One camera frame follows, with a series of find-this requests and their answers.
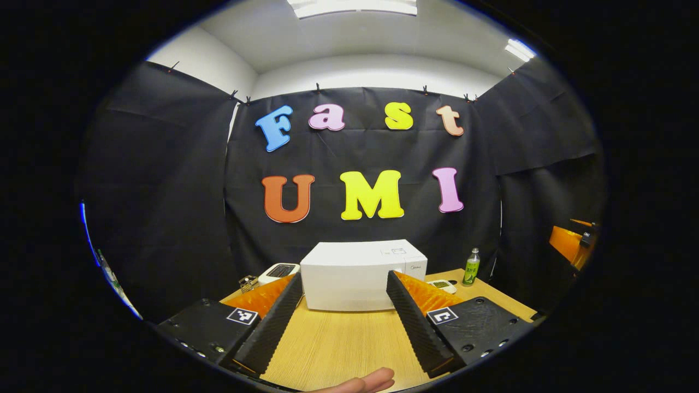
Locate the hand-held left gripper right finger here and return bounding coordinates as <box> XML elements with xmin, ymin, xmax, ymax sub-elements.
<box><xmin>386</xmin><ymin>270</ymin><xmax>536</xmax><ymax>379</ymax></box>

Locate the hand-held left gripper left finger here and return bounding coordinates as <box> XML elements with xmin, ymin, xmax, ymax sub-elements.
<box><xmin>156</xmin><ymin>273</ymin><xmax>304</xmax><ymax>379</ymax></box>

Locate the white microwave oven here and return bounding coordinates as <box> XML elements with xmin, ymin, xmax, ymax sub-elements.
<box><xmin>300</xmin><ymin>239</ymin><xmax>429</xmax><ymax>312</ymax></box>

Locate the white toaster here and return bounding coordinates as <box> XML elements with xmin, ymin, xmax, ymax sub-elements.
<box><xmin>258</xmin><ymin>263</ymin><xmax>301</xmax><ymax>286</ymax></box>

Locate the green drink bottle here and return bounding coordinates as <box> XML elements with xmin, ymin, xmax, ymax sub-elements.
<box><xmin>462</xmin><ymin>248</ymin><xmax>482</xmax><ymax>287</ymax></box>

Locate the black backdrop cloth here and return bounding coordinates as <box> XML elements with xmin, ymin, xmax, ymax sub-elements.
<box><xmin>76</xmin><ymin>57</ymin><xmax>608</xmax><ymax>323</ymax></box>

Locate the small ceiling light panel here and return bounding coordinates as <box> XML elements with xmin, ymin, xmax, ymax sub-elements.
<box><xmin>504</xmin><ymin>38</ymin><xmax>537</xmax><ymax>63</ymax></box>

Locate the row of black cloth clips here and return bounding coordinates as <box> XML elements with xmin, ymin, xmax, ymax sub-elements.
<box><xmin>168</xmin><ymin>61</ymin><xmax>517</xmax><ymax>105</ymax></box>

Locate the large ceiling light panel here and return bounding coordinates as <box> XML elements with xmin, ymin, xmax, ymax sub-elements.
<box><xmin>287</xmin><ymin>0</ymin><xmax>418</xmax><ymax>20</ymax></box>

